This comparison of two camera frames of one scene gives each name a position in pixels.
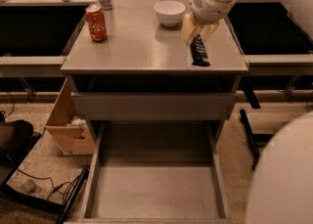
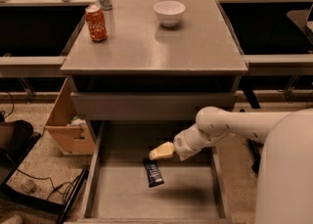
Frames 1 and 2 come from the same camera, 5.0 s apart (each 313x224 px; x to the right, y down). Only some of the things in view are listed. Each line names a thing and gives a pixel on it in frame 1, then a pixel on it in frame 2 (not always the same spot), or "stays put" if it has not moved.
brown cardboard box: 71,139 stays put
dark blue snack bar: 199,52 -> 154,174
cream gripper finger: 189,26 -> 165,150
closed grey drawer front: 154,106 stays put
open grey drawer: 156,172 stays put
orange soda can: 96,22 stays put
